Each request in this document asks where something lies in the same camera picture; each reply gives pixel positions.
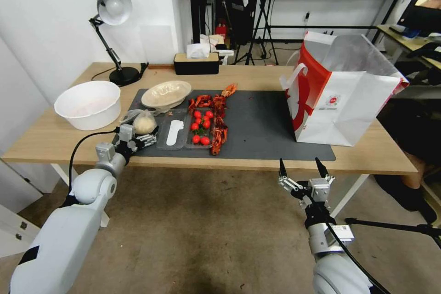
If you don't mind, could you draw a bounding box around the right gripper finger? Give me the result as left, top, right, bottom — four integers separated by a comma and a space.
315, 157, 336, 188
277, 158, 305, 195

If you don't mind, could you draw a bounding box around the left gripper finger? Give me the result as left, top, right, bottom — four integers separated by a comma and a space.
135, 125, 160, 143
132, 138, 158, 152

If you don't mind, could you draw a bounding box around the bun in clear plastic bag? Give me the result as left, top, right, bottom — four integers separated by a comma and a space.
119, 108, 159, 136

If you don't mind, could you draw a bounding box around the clear disposable takeout box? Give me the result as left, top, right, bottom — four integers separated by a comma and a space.
156, 107, 215, 151

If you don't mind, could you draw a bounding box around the red white delivery bag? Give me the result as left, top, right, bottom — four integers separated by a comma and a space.
279, 30, 411, 147

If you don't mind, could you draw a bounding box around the black tissue box wooden lid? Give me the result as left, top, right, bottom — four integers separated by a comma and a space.
173, 51, 221, 75

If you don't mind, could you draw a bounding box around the beige pulp bowl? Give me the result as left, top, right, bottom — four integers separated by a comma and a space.
141, 80, 193, 110

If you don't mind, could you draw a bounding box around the dark grey table mat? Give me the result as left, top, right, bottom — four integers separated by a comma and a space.
112, 88, 337, 162

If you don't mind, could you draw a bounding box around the large white plastic bowl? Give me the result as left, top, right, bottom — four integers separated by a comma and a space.
53, 80, 122, 131

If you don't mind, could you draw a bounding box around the black tripod leg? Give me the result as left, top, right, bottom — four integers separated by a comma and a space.
344, 217, 441, 240

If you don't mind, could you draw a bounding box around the person's leg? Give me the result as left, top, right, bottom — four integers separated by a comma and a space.
401, 154, 430, 188

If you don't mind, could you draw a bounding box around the white tissue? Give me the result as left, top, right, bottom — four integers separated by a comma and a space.
187, 43, 210, 59

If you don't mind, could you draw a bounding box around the wooden table with white legs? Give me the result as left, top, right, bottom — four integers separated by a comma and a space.
1, 62, 419, 219

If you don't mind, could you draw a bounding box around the white cabinet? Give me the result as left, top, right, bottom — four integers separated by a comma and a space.
0, 156, 44, 259

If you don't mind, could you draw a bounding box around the red fire extinguisher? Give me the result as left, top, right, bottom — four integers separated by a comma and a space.
215, 22, 228, 46

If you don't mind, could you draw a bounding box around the black desk lamp silver shade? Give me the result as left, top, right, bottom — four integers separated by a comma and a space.
88, 0, 140, 88

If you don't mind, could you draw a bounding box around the wooden side desk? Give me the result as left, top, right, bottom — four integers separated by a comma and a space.
374, 24, 441, 69

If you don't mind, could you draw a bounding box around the black tripod stand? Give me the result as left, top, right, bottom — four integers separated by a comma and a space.
233, 0, 280, 66

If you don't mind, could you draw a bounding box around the black monitor screen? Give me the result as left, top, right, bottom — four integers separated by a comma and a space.
396, 0, 441, 37

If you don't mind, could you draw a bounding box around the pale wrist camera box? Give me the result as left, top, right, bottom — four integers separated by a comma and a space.
308, 178, 331, 202
118, 124, 136, 144

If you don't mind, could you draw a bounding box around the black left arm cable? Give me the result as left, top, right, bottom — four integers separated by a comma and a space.
68, 130, 120, 199

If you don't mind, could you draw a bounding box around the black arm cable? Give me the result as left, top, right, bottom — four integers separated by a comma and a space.
68, 130, 120, 199
326, 223, 390, 294

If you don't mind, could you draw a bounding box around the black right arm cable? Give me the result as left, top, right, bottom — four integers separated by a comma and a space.
326, 223, 390, 294

